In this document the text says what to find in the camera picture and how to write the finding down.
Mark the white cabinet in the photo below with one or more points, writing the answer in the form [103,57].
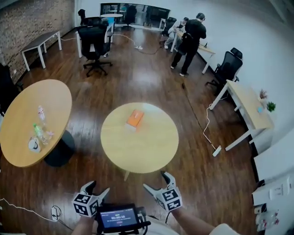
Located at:
[275,160]

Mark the white power adapter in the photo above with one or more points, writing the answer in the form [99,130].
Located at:
[55,213]

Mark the pink wrapper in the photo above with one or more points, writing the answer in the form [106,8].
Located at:
[50,133]

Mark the round blue object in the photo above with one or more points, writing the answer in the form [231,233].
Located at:
[260,109]

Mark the black office chair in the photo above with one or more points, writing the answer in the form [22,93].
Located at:
[88,19]
[94,43]
[169,23]
[130,15]
[229,66]
[8,89]

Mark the red label plastic bottle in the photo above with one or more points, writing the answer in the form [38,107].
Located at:
[41,114]

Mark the small round wooden table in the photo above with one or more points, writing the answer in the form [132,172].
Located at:
[142,149]

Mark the white cup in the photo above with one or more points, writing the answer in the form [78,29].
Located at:
[34,145]

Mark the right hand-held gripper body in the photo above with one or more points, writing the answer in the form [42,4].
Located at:
[171,198]

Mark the green label plastic bottle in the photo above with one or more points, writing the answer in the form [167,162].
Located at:
[38,132]

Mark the round white table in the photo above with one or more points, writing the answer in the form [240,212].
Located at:
[111,15]

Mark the white bench grey top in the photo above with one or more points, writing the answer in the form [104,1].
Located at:
[41,39]

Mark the person's right forearm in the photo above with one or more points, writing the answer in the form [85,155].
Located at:
[190,222]

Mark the white desk wooden top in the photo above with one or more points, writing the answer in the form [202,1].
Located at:
[250,103]
[206,49]

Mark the red potted plant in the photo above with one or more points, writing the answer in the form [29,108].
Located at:
[263,95]

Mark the black monitor screen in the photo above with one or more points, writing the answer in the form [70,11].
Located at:
[117,218]

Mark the person's left forearm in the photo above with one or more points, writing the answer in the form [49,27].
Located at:
[82,226]

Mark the person's white shirt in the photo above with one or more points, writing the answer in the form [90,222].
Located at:
[225,230]

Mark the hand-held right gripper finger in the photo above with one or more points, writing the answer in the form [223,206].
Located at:
[170,182]
[154,189]

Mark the dark glass window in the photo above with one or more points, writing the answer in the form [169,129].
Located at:
[149,13]

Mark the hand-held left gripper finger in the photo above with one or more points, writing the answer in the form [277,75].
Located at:
[103,195]
[88,188]

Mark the black monitor mount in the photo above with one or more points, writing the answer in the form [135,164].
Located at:
[142,223]

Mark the large oval wooden table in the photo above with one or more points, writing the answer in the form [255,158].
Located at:
[23,103]

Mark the green potted plant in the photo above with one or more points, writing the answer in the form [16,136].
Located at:
[271,106]

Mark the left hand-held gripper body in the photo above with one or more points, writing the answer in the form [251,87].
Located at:
[85,204]

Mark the orange box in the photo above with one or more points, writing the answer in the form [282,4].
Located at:
[135,119]

